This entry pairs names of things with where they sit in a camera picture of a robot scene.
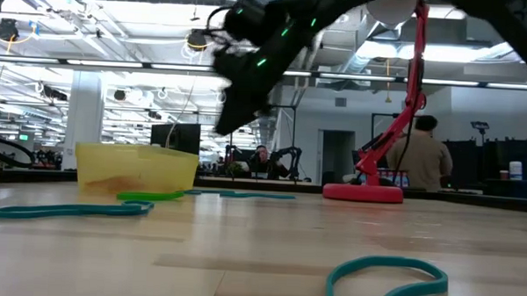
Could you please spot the black monitor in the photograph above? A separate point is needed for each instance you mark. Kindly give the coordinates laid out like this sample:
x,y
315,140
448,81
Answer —
x,y
182,138

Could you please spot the black background robot arm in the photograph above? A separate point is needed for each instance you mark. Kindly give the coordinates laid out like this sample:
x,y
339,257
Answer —
x,y
291,155

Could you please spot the red desk lamp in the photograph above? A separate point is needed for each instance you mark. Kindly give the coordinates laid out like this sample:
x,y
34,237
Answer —
x,y
363,193

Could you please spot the black cabinets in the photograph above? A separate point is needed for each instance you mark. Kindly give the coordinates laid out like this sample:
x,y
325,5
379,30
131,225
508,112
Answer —
x,y
491,167

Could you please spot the seated person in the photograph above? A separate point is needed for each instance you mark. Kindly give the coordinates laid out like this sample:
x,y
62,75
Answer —
x,y
261,159

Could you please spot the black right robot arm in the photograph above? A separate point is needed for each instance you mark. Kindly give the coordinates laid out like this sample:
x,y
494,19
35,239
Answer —
x,y
522,29

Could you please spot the small red cup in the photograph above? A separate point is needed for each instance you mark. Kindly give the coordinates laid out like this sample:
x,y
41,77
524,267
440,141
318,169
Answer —
x,y
503,175

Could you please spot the standing person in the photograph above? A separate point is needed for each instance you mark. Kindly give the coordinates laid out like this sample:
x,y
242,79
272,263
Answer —
x,y
425,158

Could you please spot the green exit sign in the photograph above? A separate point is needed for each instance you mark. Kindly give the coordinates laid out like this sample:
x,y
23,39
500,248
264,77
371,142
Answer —
x,y
23,137

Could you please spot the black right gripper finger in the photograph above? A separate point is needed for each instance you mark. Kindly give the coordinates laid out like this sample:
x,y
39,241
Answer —
x,y
240,112

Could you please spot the yellow translucent plastic bin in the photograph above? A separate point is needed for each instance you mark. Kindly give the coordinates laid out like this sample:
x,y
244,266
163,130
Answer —
x,y
135,165

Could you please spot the tripod light panel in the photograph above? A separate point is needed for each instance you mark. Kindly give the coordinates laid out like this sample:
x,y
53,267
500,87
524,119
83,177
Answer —
x,y
480,125

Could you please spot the green rubber band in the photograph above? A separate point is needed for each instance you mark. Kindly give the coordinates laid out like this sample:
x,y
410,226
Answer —
x,y
147,196

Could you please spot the white plastic container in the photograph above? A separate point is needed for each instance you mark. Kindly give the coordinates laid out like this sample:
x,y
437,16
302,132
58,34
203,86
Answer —
x,y
516,171

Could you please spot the black background rig frame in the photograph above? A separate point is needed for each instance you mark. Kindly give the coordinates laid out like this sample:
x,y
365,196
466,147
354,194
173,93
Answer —
x,y
294,136

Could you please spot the teal rubber band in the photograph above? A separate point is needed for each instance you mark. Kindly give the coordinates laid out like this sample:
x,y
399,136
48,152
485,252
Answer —
x,y
191,191
434,286
59,210
262,195

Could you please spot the white building column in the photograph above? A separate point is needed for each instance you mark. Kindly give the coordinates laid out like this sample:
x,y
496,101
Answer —
x,y
83,120

